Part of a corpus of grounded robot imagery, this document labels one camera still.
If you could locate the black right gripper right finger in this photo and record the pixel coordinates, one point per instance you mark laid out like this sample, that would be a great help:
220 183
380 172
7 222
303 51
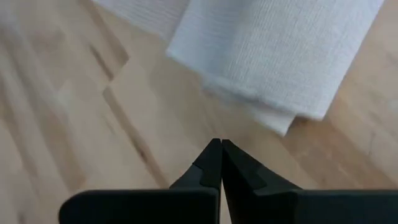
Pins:
280 205

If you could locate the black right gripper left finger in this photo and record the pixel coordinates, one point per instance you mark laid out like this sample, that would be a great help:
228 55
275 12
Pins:
186 205

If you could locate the white elastic bandage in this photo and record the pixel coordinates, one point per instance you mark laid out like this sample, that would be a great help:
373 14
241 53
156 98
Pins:
273 53

